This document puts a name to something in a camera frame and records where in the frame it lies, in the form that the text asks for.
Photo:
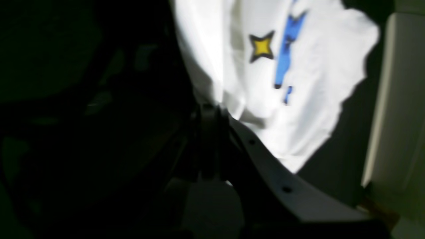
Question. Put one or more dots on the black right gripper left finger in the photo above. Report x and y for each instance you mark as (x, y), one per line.
(204, 142)

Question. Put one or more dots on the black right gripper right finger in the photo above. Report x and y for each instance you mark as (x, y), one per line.
(244, 158)

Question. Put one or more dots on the white printed t-shirt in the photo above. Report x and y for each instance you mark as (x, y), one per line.
(281, 67)

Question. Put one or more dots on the black table cloth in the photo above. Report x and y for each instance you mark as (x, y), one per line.
(110, 157)

